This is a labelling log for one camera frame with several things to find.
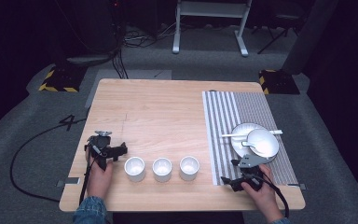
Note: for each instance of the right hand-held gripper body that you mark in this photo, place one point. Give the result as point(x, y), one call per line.
point(251, 169)

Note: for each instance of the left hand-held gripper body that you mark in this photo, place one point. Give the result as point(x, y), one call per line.
point(100, 145)

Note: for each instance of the person's right hand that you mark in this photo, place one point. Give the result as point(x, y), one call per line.
point(262, 194)

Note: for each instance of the person's left hand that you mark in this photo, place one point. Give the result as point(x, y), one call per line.
point(99, 182)

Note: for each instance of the white plate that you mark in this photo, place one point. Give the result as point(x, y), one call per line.
point(239, 146)

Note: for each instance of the white cup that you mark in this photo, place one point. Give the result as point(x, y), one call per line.
point(189, 167)
point(162, 169)
point(134, 168)

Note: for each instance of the white spoon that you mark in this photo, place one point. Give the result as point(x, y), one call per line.
point(249, 144)

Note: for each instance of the white bowl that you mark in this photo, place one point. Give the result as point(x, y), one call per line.
point(264, 143)

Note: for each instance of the grey tape strip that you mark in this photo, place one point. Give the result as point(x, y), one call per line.
point(69, 181)
point(297, 186)

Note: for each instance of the grey striped placemat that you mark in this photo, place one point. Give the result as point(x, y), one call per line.
point(254, 109)

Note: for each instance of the black tripod stand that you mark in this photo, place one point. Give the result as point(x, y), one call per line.
point(276, 32)

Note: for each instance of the dark grey column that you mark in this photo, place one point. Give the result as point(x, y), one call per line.
point(310, 37)

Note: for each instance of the yellow-black striped base plate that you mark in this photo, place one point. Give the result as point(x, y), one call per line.
point(60, 80)
point(279, 82)

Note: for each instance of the white metal table frame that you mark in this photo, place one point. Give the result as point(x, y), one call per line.
point(210, 12)

